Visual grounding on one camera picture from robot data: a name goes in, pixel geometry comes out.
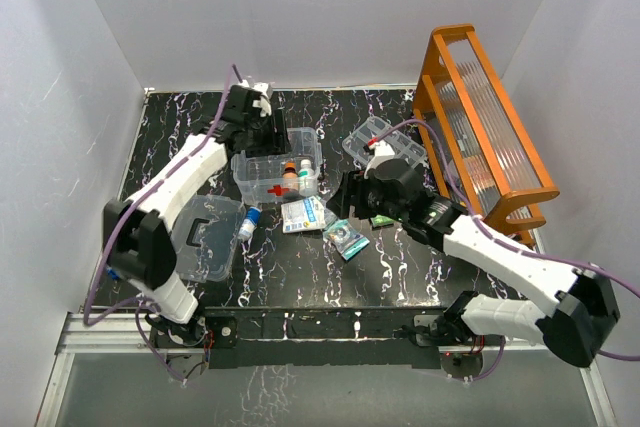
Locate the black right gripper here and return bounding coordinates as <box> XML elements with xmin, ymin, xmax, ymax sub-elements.
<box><xmin>327</xmin><ymin>169</ymin><xmax>406</xmax><ymax>224</ymax></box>

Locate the brown bottle orange cap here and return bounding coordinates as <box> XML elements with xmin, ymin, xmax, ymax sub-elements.
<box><xmin>282</xmin><ymin>161</ymin><xmax>299</xmax><ymax>199</ymax></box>

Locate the teal packet with round item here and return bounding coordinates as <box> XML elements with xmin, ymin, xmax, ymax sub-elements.
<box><xmin>323</xmin><ymin>219</ymin><xmax>370</xmax><ymax>261</ymax></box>

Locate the clear first aid box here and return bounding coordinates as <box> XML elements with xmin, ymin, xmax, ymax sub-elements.
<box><xmin>230</xmin><ymin>127</ymin><xmax>323</xmax><ymax>206</ymax></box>

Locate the white blue mask packet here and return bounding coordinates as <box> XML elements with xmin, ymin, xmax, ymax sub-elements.
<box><xmin>281</xmin><ymin>196</ymin><xmax>337</xmax><ymax>234</ymax></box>

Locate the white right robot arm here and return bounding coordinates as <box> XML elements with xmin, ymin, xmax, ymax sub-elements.
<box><xmin>327</xmin><ymin>159</ymin><xmax>620</xmax><ymax>368</ymax></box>

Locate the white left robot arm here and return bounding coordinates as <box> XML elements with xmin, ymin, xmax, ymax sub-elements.
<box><xmin>101</xmin><ymin>80</ymin><xmax>290</xmax><ymax>346</ymax></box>

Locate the green small box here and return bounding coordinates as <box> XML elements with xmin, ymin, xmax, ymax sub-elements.
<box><xmin>369</xmin><ymin>215</ymin><xmax>394</xmax><ymax>228</ymax></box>

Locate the clear compartment tray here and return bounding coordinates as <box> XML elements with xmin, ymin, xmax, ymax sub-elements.
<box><xmin>342</xmin><ymin>116</ymin><xmax>427</xmax><ymax>168</ymax></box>

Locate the blue white tube bottle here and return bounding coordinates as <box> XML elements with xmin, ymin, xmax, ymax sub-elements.
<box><xmin>238</xmin><ymin>206</ymin><xmax>261</xmax><ymax>242</ymax></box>

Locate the orange wooden rack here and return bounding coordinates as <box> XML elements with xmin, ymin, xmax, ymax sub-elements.
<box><xmin>413</xmin><ymin>24</ymin><xmax>559</xmax><ymax>247</ymax></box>

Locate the blue clamp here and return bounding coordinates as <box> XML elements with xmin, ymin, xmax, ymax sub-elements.
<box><xmin>106</xmin><ymin>267</ymin><xmax>120</xmax><ymax>281</ymax></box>

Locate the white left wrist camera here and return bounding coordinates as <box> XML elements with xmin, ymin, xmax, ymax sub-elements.
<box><xmin>239</xmin><ymin>77</ymin><xmax>273</xmax><ymax>118</ymax></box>

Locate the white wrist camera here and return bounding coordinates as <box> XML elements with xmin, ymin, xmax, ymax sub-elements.
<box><xmin>239</xmin><ymin>77</ymin><xmax>273</xmax><ymax>118</ymax></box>
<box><xmin>364</xmin><ymin>138</ymin><xmax>396</xmax><ymax>178</ymax></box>

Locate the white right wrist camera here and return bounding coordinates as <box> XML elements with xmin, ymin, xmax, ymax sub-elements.
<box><xmin>364</xmin><ymin>138</ymin><xmax>396</xmax><ymax>178</ymax></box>

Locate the clear box lid black handle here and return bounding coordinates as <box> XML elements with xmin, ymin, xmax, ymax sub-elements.
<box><xmin>172</xmin><ymin>195</ymin><xmax>246</xmax><ymax>283</ymax></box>

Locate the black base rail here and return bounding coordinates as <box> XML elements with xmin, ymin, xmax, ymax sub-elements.
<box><xmin>148</xmin><ymin>307</ymin><xmax>499</xmax><ymax>377</ymax></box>

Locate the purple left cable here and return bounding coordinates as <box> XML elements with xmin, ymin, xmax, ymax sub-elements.
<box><xmin>82</xmin><ymin>64</ymin><xmax>241</xmax><ymax>383</ymax></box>

